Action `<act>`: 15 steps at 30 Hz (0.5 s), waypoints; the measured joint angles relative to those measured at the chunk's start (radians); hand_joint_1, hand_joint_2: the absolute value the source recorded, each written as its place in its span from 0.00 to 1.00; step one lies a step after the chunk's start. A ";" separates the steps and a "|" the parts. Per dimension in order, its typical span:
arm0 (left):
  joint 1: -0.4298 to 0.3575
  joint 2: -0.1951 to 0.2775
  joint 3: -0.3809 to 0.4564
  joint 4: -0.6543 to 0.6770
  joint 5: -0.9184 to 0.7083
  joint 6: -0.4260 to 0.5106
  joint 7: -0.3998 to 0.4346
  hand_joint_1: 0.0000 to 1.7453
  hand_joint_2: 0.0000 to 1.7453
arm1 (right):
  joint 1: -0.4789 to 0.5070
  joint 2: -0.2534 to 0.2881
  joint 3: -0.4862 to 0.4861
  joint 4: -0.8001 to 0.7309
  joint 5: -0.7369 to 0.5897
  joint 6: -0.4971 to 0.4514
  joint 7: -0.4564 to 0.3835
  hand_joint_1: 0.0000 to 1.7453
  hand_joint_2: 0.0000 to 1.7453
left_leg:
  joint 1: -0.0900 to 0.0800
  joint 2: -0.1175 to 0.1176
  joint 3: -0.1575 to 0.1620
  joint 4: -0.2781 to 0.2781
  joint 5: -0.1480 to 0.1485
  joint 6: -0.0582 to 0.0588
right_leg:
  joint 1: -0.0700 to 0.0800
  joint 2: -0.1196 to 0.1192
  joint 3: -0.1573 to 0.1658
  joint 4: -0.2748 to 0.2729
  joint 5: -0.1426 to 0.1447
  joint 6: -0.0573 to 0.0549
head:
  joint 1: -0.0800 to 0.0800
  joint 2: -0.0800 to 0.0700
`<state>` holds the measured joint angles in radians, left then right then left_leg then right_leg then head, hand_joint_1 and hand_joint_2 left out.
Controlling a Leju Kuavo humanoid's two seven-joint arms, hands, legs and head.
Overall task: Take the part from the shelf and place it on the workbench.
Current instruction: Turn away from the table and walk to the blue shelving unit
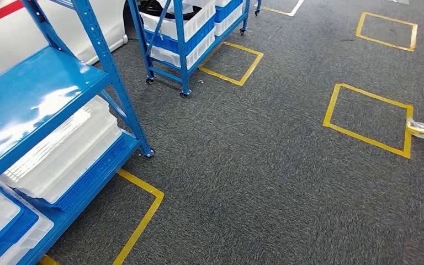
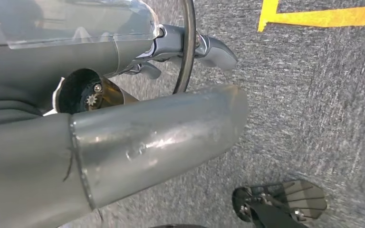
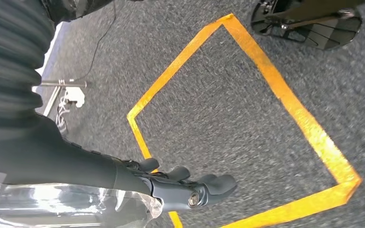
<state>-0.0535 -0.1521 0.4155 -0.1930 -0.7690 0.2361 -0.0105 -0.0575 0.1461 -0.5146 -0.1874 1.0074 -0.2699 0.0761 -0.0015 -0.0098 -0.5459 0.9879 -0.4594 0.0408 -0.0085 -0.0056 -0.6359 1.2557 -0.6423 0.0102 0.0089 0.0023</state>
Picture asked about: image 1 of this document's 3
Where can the blue metal shelf rack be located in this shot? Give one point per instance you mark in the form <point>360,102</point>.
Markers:
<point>32,84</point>
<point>181,47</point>

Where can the yellow floor tape square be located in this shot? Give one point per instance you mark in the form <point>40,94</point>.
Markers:
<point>250,67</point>
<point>150,208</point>

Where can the white plastic bin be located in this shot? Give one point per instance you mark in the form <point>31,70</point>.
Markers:
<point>197,22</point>
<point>32,237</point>
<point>222,3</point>
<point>199,53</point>
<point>228,23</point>

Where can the blue plastic bin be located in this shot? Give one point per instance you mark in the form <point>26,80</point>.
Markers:
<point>226,11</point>
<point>18,226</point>
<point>197,38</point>
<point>95,175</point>

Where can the black parts in bin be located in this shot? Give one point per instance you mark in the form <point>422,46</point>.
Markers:
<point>153,7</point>

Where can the white car red stripe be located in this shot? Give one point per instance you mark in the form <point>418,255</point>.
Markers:
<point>14,44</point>

